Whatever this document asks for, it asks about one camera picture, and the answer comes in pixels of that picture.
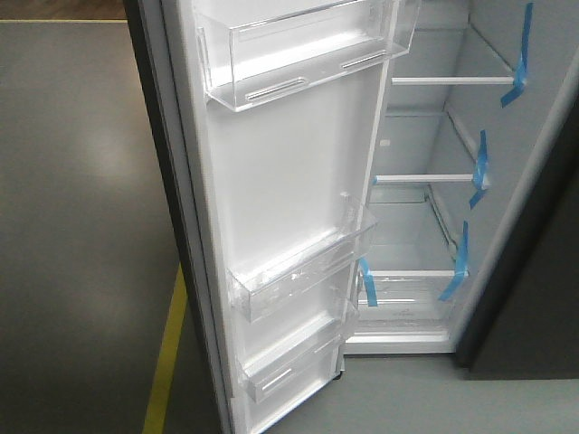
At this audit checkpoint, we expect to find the upper clear door bin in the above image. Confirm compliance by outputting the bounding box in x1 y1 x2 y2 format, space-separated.
227 193 378 322

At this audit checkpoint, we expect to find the top clear door bin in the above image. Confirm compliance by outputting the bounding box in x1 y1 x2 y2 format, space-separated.
194 1 422 112

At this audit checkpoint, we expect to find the grey fridge body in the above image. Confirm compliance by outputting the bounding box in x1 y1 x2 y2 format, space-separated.
346 1 578 380

